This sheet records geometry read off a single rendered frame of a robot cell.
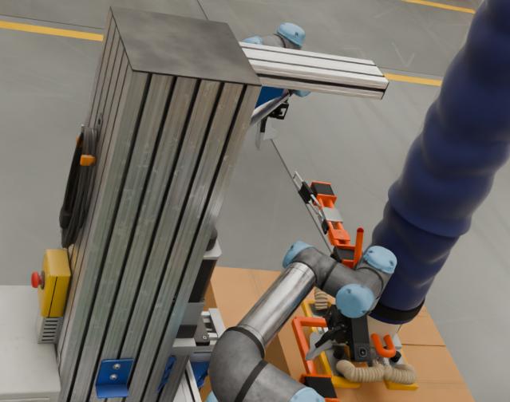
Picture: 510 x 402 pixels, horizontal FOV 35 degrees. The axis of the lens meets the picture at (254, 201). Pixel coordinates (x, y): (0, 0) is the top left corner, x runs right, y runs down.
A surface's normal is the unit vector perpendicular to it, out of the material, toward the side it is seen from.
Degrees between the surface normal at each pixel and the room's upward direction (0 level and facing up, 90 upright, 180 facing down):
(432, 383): 0
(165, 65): 0
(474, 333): 0
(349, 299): 90
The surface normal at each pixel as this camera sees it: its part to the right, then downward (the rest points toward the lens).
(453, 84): -0.82, -0.10
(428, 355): 0.29, -0.78
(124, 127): 0.29, 0.62
